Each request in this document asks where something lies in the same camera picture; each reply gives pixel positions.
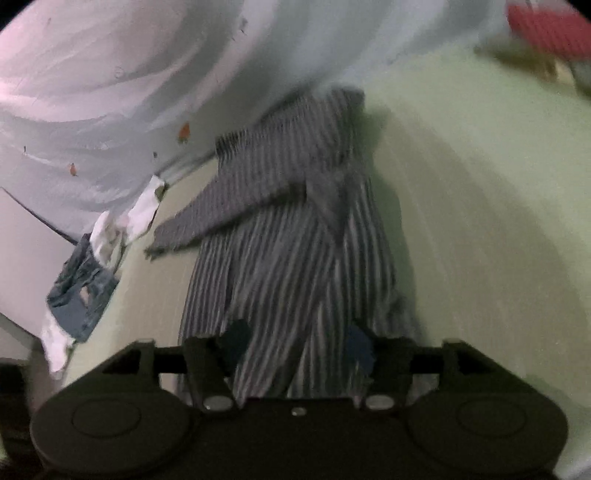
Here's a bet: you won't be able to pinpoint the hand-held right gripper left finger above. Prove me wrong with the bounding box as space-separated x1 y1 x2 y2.
98 319 253 412

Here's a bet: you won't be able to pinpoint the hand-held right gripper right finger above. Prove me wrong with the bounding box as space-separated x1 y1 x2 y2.
344 323 496 412

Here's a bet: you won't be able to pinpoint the blue white checkered shirt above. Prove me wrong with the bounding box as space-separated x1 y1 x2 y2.
145 85 416 407

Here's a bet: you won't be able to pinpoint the white cloth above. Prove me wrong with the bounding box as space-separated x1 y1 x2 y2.
90 178 167 273
39 318 77 376

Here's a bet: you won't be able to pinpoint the blue denim jeans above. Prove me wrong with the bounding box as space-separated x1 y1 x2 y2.
46 233 121 344

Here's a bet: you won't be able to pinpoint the light blue printed sheet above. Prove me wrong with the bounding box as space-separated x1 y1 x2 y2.
0 0 513 241

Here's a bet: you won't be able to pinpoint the beige olive cloth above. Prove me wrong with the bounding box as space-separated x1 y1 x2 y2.
475 42 578 85

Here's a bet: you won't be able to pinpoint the red knitted cloth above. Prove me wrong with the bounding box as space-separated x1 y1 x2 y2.
505 0 591 61

